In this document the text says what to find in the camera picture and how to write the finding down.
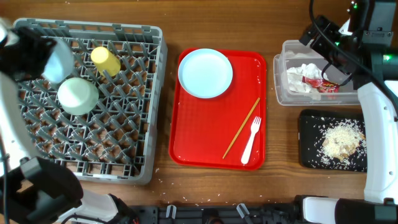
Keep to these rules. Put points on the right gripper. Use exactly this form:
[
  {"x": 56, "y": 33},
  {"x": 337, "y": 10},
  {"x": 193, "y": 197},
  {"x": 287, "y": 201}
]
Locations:
[{"x": 338, "y": 66}]

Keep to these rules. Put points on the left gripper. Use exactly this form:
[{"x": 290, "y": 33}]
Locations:
[{"x": 46, "y": 43}]

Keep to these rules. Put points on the small light blue bowl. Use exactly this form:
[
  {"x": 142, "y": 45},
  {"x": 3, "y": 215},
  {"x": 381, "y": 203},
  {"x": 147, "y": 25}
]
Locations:
[{"x": 60, "y": 63}]

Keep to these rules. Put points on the red snack wrapper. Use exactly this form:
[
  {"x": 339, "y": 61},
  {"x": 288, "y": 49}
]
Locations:
[{"x": 322, "y": 85}]

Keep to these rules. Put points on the mint green bowl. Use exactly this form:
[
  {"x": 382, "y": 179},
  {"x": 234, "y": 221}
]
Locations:
[{"x": 77, "y": 96}]

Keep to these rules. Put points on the white napkin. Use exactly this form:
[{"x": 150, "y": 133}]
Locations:
[{"x": 295, "y": 77}]

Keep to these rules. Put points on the yellow plastic cup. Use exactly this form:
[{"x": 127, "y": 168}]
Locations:
[{"x": 104, "y": 60}]

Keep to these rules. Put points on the rice and food scraps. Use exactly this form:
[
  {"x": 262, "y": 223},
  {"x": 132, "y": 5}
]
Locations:
[{"x": 340, "y": 146}]

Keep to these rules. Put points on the wooden chopstick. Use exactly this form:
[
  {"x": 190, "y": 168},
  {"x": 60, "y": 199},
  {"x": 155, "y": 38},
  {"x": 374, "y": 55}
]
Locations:
[{"x": 241, "y": 127}]

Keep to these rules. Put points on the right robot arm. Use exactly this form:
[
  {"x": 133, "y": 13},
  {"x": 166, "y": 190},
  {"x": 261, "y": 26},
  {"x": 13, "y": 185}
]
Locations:
[{"x": 370, "y": 22}]

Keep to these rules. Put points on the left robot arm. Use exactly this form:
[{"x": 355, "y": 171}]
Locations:
[{"x": 33, "y": 189}]

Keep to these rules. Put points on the grey dishwasher rack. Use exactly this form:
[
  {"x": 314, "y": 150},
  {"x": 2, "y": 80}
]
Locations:
[{"x": 116, "y": 140}]

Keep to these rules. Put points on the clear plastic bin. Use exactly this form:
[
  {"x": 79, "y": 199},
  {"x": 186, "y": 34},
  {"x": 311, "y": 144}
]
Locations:
[{"x": 294, "y": 54}]

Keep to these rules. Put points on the black plastic tray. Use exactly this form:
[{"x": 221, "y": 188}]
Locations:
[{"x": 308, "y": 131}]

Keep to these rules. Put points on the white plastic fork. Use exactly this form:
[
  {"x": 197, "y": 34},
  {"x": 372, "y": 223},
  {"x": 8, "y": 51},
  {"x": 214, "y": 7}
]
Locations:
[{"x": 254, "y": 129}]

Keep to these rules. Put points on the large light blue plate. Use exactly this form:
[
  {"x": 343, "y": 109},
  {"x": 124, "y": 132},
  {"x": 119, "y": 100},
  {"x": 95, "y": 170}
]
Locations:
[{"x": 205, "y": 73}]

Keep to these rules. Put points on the red plastic tray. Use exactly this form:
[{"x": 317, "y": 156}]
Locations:
[{"x": 202, "y": 129}]

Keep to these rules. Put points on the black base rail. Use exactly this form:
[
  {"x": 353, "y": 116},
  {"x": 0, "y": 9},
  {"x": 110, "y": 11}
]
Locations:
[{"x": 267, "y": 213}]

